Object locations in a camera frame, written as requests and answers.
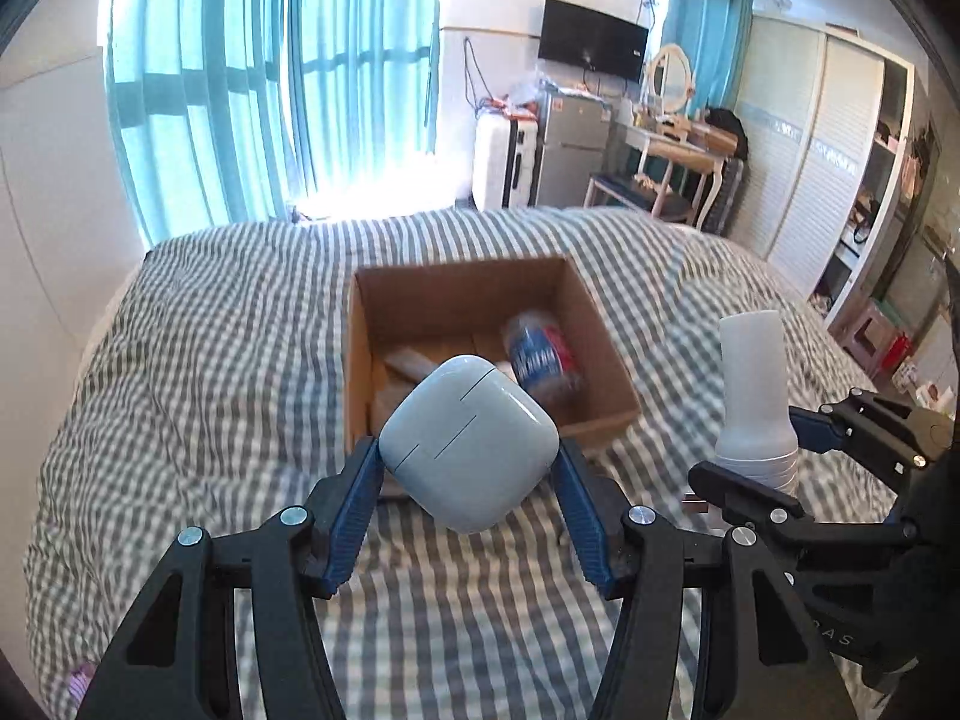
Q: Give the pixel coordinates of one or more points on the right teal curtain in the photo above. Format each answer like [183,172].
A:
[713,34]

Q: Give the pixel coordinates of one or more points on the silver mini fridge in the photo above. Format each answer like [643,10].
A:
[573,137]

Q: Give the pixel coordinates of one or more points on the white suitcase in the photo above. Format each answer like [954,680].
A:
[503,161]

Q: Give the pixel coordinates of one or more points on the black wall television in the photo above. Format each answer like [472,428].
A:
[592,40]

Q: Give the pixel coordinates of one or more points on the checkered bed duvet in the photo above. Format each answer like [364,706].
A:
[215,398]

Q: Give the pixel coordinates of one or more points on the white bottle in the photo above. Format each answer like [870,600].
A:
[757,439]

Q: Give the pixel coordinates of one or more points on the teal curtain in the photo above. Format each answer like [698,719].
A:
[195,98]
[363,88]
[713,34]

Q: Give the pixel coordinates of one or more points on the white vanity desk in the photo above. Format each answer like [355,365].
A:
[694,147]

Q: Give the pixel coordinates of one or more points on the oval vanity mirror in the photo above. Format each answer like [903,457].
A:
[669,81]

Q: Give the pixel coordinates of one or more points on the brown cardboard box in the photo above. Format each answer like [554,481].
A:
[460,308]

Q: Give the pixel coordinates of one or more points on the middle teal curtain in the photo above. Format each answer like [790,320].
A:
[363,88]

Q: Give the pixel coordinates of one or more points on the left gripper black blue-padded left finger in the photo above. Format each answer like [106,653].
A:
[213,599]

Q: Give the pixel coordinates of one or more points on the white cream tube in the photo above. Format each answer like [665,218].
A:
[406,368]

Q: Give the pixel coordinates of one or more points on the clear cotton swab jar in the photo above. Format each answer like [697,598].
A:
[541,358]

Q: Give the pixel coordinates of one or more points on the white earbuds case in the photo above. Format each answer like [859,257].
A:
[468,444]

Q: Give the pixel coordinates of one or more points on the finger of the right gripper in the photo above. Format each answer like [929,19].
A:
[779,516]
[889,438]

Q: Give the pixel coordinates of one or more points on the white louvered wardrobe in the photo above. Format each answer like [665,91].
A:
[827,117]

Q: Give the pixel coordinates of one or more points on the left teal curtain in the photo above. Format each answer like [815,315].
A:
[195,98]

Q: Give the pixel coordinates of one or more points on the vanity stool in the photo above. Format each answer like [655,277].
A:
[603,189]

